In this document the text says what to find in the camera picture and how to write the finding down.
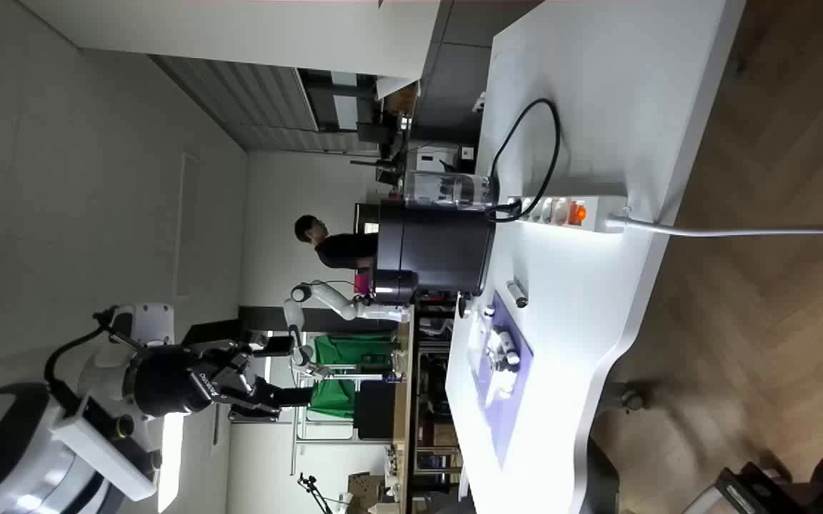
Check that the green cloth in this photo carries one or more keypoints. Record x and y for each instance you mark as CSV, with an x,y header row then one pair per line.
x,y
350,354

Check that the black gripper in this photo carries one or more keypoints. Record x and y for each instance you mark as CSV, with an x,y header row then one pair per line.
x,y
234,379

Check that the white power strip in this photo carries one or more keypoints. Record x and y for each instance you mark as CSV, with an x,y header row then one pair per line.
x,y
570,209

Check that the person in black shirt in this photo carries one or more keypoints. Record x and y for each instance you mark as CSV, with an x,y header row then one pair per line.
x,y
336,246

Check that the clear plastic container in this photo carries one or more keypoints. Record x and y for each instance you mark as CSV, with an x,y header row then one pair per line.
x,y
503,353

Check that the purple mat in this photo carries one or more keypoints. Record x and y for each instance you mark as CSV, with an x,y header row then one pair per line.
x,y
503,402

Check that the silver coffee machine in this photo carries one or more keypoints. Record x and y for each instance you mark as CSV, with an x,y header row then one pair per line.
x,y
439,173

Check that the small white background robot arm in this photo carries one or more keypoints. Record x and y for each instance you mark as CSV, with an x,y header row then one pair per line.
x,y
341,305

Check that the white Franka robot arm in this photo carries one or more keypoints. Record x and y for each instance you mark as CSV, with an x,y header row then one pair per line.
x,y
21,446

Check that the black box monitor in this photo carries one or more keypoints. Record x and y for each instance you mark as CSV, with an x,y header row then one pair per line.
x,y
376,410

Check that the wooden shelf rack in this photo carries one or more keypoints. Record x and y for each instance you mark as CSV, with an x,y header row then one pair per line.
x,y
403,410

